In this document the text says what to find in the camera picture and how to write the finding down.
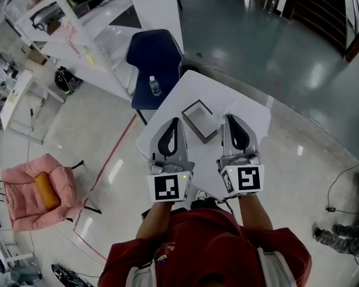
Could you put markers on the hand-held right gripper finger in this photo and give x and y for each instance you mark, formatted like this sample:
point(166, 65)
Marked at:
point(225, 145)
point(252, 145)

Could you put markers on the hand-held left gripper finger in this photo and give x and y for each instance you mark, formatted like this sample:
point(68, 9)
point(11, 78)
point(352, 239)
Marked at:
point(181, 148)
point(155, 148)

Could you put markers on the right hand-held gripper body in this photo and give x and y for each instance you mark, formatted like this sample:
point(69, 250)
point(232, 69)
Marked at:
point(245, 178)

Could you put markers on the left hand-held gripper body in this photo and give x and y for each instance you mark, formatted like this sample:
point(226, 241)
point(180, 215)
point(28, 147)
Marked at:
point(167, 187)

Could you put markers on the clear plastic item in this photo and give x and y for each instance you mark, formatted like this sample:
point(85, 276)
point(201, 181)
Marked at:
point(222, 115)

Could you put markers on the person's right forearm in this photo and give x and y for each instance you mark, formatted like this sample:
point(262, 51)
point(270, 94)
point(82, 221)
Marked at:
point(254, 212)

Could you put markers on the person's left forearm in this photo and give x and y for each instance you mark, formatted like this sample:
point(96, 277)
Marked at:
point(154, 220)

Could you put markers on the clear water bottle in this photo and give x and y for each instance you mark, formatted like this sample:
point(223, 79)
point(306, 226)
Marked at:
point(155, 86)

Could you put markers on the person's red shirt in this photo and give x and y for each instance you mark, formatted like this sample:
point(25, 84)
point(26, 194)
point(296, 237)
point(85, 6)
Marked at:
point(212, 250)

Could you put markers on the blue chair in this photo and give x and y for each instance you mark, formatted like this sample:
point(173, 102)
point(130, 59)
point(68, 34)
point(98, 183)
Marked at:
point(152, 55)

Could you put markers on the black backpack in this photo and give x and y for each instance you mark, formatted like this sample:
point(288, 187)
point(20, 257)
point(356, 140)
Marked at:
point(66, 81)

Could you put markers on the orange roll cushion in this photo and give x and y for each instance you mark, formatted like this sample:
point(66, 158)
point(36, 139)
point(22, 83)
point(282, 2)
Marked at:
point(47, 191)

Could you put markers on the black patterned bag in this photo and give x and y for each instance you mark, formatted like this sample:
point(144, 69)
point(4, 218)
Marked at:
point(65, 275)

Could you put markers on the white square pillar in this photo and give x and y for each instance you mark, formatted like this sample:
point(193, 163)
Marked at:
point(155, 10)

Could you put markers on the pink cushioned armchair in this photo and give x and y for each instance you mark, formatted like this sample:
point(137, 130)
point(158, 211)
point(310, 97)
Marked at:
point(21, 202)

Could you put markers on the white desk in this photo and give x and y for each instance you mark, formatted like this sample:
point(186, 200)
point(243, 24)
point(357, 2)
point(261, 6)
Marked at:
point(18, 100)

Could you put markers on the dark wooden staircase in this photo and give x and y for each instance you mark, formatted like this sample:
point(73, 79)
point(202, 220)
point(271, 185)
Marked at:
point(320, 10)

